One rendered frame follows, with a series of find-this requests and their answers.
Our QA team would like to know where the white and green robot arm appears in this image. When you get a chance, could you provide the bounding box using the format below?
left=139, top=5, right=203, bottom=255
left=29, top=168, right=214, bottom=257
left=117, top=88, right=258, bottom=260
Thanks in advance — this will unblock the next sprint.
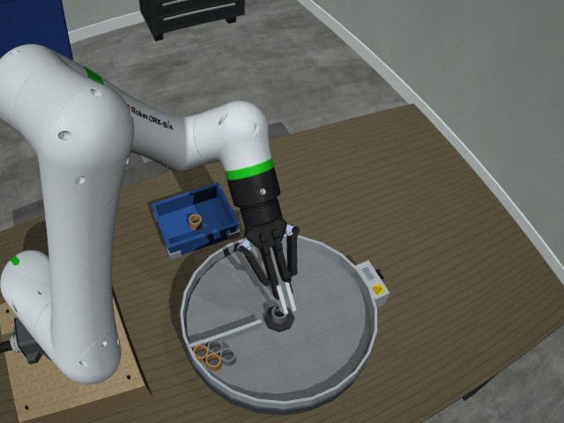
left=0, top=44, right=281, bottom=384

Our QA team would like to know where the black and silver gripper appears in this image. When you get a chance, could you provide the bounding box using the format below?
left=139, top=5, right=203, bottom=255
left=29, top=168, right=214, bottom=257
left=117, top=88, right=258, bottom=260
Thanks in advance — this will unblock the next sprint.
left=236, top=198, right=300, bottom=315

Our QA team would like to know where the blue square tray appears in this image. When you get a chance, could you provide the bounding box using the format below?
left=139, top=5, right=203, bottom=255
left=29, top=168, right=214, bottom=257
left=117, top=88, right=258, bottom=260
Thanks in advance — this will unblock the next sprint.
left=153, top=182, right=241, bottom=260

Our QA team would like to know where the grey metal bushing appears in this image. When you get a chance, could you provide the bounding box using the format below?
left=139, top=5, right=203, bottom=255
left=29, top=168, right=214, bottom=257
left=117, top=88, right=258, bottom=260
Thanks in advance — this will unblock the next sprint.
left=207, top=340, right=223, bottom=357
left=271, top=306, right=287, bottom=323
left=220, top=348, right=236, bottom=366

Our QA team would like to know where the bronze bushing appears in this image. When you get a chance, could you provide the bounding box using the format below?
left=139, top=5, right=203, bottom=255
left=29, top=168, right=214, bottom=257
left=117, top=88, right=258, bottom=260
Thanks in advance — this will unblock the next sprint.
left=189, top=214, right=202, bottom=231
left=193, top=345, right=209, bottom=363
left=205, top=353, right=222, bottom=371

